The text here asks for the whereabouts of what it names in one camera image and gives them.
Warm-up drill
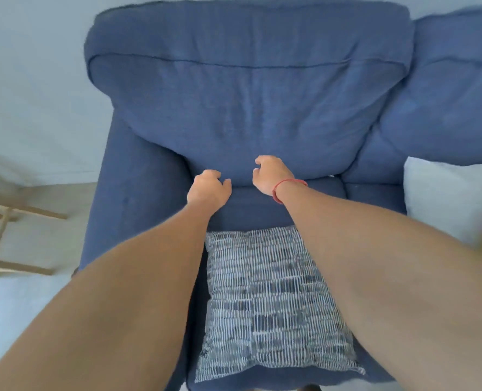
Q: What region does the person's right hand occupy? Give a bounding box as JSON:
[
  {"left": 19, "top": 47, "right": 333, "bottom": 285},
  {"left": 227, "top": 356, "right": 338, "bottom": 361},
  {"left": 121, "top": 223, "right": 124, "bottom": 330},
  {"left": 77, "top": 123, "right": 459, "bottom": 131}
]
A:
[{"left": 252, "top": 155, "right": 297, "bottom": 197}]

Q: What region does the person's left hand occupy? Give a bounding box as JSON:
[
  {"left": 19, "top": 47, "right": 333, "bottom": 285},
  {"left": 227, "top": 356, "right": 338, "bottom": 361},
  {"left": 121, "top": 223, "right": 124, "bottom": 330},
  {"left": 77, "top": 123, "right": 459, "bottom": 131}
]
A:
[{"left": 187, "top": 169, "right": 232, "bottom": 218}]

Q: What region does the person's right forearm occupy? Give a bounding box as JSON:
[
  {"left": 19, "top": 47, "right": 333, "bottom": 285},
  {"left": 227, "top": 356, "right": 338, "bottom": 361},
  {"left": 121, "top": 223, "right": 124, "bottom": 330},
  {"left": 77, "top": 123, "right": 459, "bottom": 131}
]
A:
[{"left": 274, "top": 181, "right": 482, "bottom": 391}]

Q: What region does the person's left forearm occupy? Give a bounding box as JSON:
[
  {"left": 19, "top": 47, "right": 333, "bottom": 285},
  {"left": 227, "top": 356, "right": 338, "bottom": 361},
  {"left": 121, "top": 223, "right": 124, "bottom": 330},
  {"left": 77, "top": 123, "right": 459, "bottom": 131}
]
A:
[{"left": 0, "top": 201, "right": 211, "bottom": 391}]

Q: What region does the wide blue back cushion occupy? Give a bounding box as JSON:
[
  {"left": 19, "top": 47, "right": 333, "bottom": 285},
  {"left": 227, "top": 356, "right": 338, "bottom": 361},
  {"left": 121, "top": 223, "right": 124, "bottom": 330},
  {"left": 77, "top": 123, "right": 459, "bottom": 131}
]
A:
[{"left": 84, "top": 0, "right": 415, "bottom": 188}]

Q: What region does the blue fabric sofa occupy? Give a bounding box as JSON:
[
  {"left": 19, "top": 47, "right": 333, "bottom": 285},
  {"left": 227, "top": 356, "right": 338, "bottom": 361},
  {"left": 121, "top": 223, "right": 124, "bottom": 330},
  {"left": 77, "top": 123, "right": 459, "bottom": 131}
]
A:
[{"left": 77, "top": 0, "right": 482, "bottom": 391}]

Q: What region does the blue white patterned pillow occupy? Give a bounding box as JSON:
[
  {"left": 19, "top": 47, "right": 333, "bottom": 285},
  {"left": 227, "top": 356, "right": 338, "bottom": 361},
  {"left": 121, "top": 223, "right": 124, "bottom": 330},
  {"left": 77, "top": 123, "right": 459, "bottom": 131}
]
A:
[{"left": 194, "top": 225, "right": 366, "bottom": 383}]

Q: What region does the wooden rack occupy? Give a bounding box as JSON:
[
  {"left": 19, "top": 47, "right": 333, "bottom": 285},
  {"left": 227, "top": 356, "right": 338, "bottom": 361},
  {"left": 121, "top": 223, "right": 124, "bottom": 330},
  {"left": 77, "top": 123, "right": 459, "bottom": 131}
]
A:
[{"left": 0, "top": 182, "right": 69, "bottom": 278}]

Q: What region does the red string bracelet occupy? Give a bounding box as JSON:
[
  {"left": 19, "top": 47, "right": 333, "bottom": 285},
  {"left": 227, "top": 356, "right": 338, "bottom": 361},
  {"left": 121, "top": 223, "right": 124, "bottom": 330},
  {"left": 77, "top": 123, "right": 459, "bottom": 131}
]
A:
[{"left": 271, "top": 179, "right": 308, "bottom": 205}]

